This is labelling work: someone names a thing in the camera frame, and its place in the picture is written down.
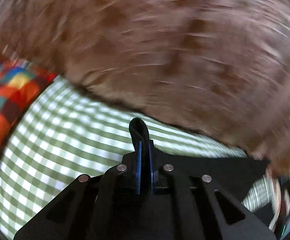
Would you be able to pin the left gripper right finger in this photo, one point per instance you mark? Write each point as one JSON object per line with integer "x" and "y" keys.
{"x": 203, "y": 209}

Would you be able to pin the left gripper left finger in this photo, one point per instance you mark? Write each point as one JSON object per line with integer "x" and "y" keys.
{"x": 87, "y": 204}

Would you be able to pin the black pants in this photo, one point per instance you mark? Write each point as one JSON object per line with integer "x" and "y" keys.
{"x": 244, "y": 178}

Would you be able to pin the green white checkered bedsheet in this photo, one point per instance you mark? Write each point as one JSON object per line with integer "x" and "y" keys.
{"x": 65, "y": 134}

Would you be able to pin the multicolour plaid pillow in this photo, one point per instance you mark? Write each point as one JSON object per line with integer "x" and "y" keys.
{"x": 19, "y": 87}

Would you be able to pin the brown floral curtain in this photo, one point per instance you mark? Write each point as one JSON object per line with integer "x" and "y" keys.
{"x": 218, "y": 67}

